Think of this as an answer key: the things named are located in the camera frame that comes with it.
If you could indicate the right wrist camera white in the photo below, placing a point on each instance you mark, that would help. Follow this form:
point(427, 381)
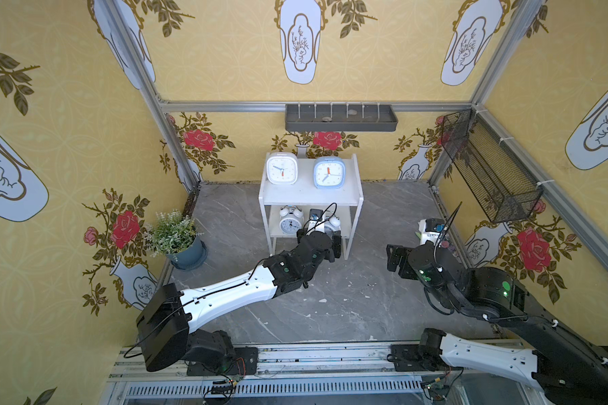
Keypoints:
point(430, 230)

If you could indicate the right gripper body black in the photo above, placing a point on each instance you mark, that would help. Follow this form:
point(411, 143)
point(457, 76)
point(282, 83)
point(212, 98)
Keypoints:
point(398, 255)

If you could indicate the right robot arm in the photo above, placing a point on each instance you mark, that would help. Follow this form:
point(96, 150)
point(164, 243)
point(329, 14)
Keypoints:
point(560, 363)

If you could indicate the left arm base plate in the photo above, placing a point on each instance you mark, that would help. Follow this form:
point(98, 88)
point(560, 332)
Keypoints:
point(244, 362)

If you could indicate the blue square alarm clock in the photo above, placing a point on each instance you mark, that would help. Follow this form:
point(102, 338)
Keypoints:
point(329, 172)

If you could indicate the white square alarm clock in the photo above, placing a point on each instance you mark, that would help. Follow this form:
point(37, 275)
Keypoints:
point(282, 168)

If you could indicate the potted plant in grey pot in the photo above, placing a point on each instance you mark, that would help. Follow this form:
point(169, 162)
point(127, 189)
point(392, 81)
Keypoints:
point(177, 237)

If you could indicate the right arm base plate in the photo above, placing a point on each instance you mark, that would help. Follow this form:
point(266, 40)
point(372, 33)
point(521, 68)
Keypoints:
point(418, 357)

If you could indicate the white twin-bell alarm clock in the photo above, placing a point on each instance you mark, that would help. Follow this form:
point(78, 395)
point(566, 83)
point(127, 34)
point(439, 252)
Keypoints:
point(331, 224)
point(291, 220)

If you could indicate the black wire mesh basket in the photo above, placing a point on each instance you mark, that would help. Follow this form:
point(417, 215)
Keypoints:
point(500, 182)

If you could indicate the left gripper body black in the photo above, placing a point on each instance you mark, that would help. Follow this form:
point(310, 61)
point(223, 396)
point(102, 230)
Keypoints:
point(328, 240)

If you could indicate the grey wall tray with hooks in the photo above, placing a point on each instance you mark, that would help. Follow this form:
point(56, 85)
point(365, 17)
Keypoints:
point(340, 117)

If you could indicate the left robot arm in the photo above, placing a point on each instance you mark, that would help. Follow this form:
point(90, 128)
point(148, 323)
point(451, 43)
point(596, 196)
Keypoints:
point(169, 327)

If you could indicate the white two-tier metal shelf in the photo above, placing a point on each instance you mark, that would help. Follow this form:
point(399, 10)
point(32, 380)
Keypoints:
point(306, 196)

